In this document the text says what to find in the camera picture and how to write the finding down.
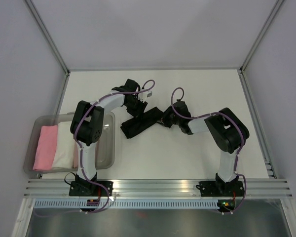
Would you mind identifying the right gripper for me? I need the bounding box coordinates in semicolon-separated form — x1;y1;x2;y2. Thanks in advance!
153;105;181;128

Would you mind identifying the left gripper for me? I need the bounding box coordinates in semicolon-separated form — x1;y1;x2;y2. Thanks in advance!
124;96;148;121

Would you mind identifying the black t-shirt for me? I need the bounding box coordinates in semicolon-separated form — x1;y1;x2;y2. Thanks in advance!
120;107;163;139

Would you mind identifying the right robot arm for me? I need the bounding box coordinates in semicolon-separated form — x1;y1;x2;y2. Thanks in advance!
159;100;250;195

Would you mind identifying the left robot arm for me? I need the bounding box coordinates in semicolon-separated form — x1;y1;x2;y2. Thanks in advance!
69;79;155;197

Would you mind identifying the light pink rolled t-shirt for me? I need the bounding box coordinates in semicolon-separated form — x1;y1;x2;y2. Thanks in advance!
73;145;78;168

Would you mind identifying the white rolled t-shirt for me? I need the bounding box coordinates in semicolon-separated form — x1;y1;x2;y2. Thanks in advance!
52;121;75;170

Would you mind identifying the clear plastic bin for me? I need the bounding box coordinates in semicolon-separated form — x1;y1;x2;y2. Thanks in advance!
23;112;115;175

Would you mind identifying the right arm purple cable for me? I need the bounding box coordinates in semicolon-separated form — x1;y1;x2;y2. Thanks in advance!
171;87;247;218

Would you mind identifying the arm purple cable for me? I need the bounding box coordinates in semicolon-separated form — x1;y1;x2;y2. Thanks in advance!
171;87;247;218
74;79;156;188

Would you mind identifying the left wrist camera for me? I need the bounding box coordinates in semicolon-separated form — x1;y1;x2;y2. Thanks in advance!
138;90;152;101

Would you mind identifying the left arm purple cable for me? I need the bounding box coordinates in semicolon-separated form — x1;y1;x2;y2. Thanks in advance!
74;79;156;188

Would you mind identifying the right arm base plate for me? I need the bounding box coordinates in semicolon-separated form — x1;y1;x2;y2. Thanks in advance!
195;181;245;197

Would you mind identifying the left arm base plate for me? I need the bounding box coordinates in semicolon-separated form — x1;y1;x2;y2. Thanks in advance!
69;181;113;197

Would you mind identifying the aluminium mounting rail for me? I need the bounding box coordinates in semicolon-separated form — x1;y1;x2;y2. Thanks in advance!
23;178;293;199

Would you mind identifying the slotted cable duct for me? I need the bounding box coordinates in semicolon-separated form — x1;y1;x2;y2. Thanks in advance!
34;199;226;209

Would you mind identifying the right aluminium frame post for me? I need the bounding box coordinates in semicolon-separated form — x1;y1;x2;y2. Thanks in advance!
238;0;286;75

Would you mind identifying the aluminium frame post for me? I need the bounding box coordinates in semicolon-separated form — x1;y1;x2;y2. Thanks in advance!
238;0;286;75
23;0;70;75

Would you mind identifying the left aluminium frame post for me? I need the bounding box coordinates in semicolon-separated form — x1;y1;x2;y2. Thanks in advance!
23;0;70;75

